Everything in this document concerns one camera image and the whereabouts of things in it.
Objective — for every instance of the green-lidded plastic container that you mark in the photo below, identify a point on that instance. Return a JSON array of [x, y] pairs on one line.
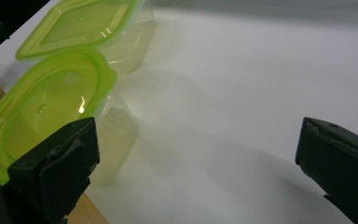
[[43, 99], [74, 28]]

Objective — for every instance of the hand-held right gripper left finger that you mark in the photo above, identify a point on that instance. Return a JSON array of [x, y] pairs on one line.
[[56, 174]]

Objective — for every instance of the wooden table edge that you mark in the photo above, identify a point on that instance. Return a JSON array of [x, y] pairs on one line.
[[87, 212]]

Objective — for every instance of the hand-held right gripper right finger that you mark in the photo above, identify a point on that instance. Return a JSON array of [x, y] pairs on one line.
[[338, 161]]

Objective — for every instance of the clear plastic square container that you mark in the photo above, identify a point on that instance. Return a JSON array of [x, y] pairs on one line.
[[130, 46]]

